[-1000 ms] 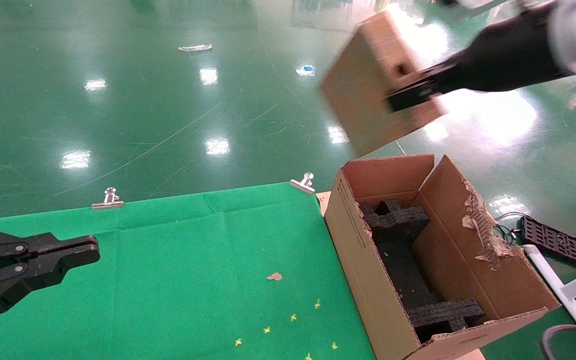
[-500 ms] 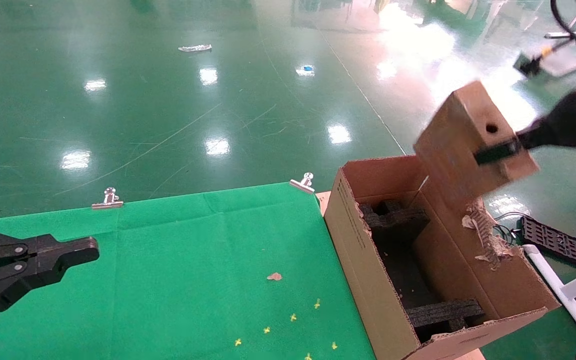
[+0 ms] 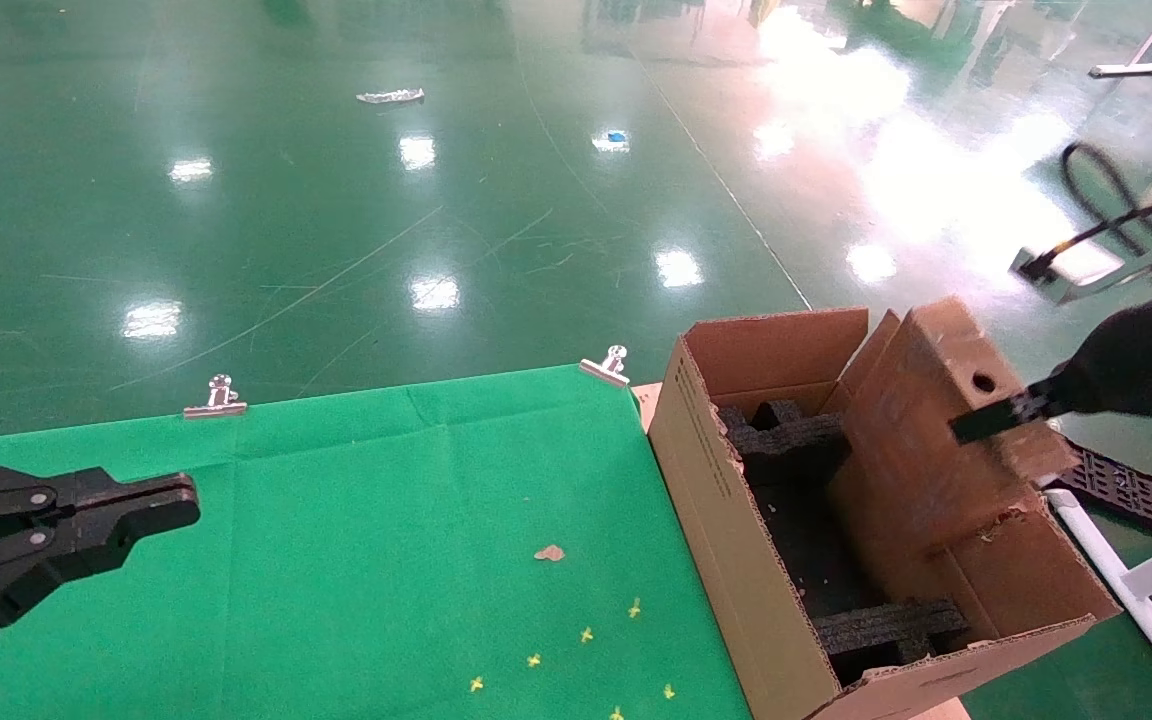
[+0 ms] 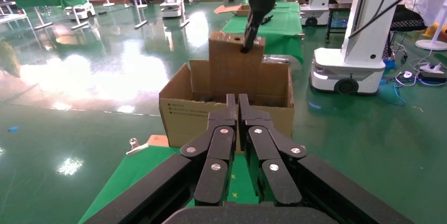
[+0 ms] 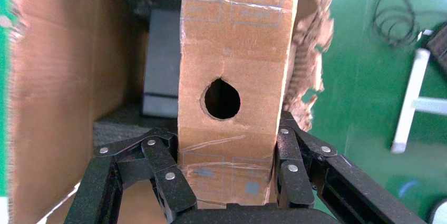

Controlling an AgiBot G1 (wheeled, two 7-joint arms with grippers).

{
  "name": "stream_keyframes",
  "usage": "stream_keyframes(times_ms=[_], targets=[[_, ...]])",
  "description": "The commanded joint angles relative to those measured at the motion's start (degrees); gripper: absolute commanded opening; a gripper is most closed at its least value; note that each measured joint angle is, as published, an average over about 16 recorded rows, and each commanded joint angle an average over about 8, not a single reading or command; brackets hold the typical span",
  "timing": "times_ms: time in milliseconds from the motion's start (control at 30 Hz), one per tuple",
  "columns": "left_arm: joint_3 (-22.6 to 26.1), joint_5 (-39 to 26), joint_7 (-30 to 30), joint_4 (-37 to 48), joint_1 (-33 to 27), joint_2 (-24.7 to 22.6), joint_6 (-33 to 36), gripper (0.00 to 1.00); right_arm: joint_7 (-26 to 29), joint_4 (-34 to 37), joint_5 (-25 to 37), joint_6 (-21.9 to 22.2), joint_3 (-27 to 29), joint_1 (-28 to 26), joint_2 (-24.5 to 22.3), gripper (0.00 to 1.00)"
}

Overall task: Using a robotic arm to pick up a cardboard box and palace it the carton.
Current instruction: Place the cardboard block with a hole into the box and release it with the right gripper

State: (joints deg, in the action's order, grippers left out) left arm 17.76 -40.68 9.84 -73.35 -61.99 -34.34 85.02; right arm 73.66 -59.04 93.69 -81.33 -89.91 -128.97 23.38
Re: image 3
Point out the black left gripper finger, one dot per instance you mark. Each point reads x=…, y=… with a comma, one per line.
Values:
x=86, y=550
x=86, y=495

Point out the small brown cardboard box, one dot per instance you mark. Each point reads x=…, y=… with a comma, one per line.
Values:
x=916, y=450

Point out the large open cardboard carton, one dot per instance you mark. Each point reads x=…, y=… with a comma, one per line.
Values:
x=716, y=520

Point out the small cardboard scrap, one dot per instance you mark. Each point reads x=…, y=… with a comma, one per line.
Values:
x=549, y=553

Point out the black plastic grid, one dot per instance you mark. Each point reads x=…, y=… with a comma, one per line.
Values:
x=1126, y=490

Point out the silver binder clip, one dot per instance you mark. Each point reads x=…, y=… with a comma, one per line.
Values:
x=608, y=368
x=216, y=400

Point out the black foam insert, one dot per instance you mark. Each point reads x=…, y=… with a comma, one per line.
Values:
x=786, y=445
x=886, y=630

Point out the green table cloth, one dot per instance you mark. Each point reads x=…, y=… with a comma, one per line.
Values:
x=336, y=550

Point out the white floor stand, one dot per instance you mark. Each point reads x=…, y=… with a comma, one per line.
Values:
x=1124, y=69

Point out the white floor litter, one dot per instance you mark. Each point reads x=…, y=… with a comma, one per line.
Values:
x=389, y=96

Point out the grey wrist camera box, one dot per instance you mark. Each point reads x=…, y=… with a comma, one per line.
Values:
x=1086, y=265

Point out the white pipe frame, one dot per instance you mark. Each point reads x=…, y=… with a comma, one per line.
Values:
x=1151, y=610

